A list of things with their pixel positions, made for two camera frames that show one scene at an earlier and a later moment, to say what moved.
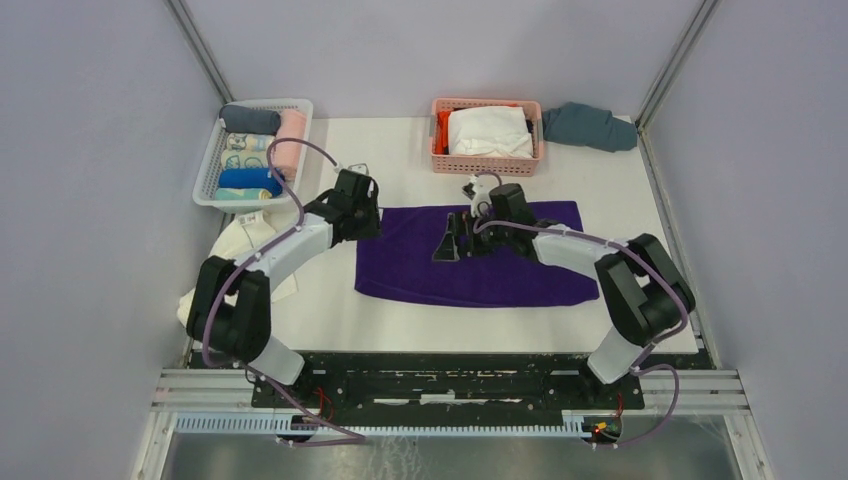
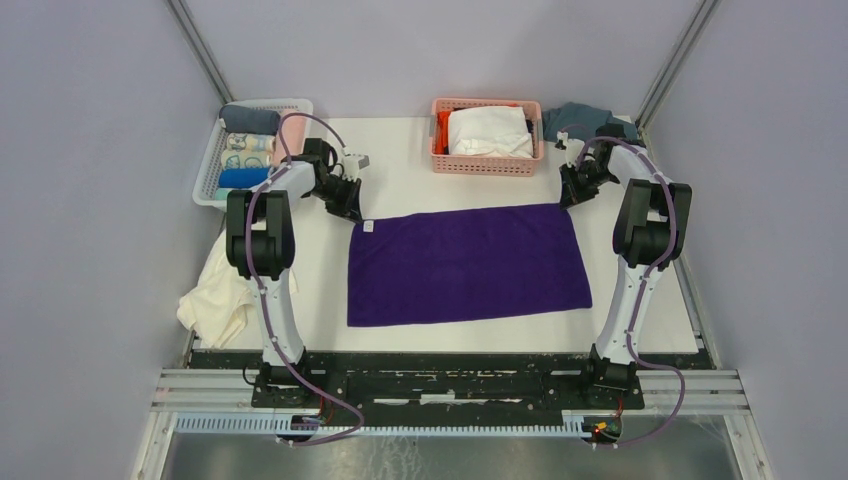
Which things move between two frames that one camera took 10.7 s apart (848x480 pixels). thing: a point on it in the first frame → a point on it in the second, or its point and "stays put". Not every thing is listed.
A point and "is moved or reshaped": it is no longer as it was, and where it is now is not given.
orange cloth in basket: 442,133 stays put
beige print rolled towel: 244,159 stays put
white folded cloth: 490,130 stays put
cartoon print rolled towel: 242,141 stays put
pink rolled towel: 287,156 stays put
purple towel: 400,259 is moved or reshaped
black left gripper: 373,229 → 350,208
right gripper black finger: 447,249 → 571,196
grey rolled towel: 243,119 stays put
